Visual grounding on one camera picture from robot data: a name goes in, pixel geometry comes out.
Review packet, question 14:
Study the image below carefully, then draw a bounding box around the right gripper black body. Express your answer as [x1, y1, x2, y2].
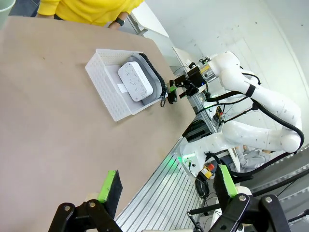
[187, 67, 206, 89]

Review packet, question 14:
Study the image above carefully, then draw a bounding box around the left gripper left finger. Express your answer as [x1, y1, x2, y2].
[48, 170, 124, 232]

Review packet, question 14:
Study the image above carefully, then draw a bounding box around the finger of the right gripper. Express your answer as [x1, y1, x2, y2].
[169, 75, 188, 93]
[180, 86, 198, 99]

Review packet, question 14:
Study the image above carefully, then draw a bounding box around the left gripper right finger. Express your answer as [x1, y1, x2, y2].
[210, 165, 292, 232]

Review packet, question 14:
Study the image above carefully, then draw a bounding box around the grey zippered pouch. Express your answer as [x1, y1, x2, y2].
[127, 52, 169, 108]

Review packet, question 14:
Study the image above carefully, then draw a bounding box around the white power strip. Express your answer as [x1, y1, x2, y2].
[117, 61, 154, 102]

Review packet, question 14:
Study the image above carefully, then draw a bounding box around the pale green cup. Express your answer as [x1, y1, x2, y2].
[0, 0, 15, 28]

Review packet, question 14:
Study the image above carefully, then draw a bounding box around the person's left forearm yellow sleeve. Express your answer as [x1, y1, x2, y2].
[115, 0, 145, 21]

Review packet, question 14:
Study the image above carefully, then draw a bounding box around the white perforated plastic basket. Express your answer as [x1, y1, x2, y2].
[84, 48, 169, 122]

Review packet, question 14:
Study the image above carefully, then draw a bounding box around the yellow emergency stop box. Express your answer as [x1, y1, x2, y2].
[200, 163, 216, 180]

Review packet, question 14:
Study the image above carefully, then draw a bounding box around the seated person grey hoodie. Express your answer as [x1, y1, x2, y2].
[236, 144, 273, 173]

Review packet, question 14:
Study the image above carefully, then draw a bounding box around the white side table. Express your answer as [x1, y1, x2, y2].
[130, 0, 171, 39]

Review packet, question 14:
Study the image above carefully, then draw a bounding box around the person in yellow hoodie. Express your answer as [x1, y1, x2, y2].
[36, 0, 145, 27]

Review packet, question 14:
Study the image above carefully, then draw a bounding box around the aluminium rail base frame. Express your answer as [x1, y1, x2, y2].
[115, 113, 219, 232]

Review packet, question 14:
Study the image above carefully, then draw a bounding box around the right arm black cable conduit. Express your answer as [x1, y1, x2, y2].
[205, 72, 305, 181]

